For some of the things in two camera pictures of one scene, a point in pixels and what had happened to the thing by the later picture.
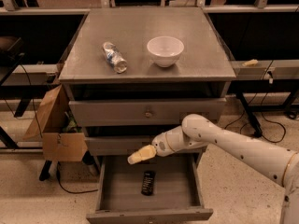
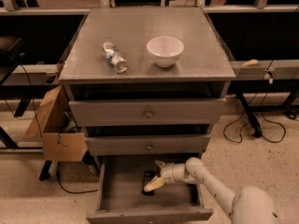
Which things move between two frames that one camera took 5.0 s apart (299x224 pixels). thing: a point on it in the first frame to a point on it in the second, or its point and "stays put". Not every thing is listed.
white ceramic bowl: [165, 50] stays put
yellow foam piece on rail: [250, 63] stays put
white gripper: [161, 144] to [168, 174]
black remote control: [149, 183] stays put
